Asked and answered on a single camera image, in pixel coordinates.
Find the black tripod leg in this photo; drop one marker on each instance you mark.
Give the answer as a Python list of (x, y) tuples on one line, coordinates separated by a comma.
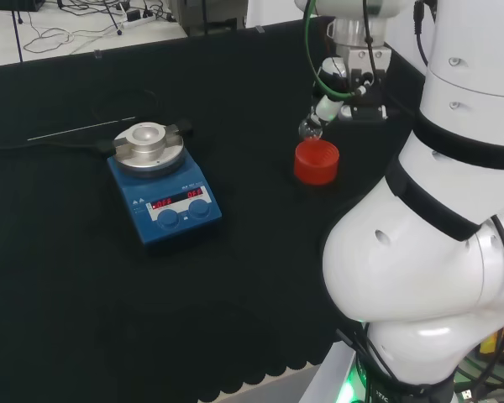
[(18, 29)]

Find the heater with blue base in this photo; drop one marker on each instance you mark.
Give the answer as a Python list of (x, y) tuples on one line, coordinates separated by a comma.
[(161, 184)]

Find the thin glass rod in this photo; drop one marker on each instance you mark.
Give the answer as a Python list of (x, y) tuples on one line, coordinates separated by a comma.
[(80, 129)]

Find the clear round-bottom glass flask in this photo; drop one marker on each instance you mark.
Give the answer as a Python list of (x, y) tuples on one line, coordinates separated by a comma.
[(311, 126)]

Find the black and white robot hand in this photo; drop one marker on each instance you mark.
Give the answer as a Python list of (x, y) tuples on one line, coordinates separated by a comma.
[(353, 90)]

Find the white power strip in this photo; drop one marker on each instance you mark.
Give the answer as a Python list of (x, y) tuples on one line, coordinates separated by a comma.
[(140, 17)]

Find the black bench cloth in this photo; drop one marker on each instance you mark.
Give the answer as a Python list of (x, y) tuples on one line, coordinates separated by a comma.
[(151, 218)]

